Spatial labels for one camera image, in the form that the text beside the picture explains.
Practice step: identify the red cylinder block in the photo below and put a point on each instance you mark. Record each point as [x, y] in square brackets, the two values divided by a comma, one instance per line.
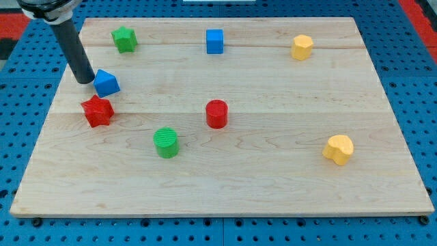
[216, 113]

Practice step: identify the wooden board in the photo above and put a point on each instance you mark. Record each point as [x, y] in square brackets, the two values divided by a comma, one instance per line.
[266, 162]

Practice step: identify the yellow hexagon block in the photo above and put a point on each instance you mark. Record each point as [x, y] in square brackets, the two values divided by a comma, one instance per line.
[301, 47]

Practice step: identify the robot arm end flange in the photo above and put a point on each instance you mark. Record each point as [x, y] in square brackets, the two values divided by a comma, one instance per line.
[52, 12]

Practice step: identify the blue cube block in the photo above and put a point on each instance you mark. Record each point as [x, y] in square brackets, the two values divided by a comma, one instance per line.
[214, 41]

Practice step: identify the green star block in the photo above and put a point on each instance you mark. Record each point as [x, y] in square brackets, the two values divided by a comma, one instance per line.
[124, 39]

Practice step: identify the green cylinder block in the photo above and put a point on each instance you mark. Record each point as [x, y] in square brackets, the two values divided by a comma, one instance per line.
[166, 142]

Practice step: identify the red star block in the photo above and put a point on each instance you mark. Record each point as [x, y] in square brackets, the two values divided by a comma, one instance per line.
[98, 111]

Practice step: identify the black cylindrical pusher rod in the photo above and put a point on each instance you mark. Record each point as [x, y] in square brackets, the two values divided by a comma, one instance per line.
[71, 45]

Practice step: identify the blue triangular block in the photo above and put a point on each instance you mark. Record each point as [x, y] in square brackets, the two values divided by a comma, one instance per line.
[105, 84]

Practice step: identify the yellow heart block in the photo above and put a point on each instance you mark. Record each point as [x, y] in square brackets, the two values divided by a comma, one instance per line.
[339, 148]

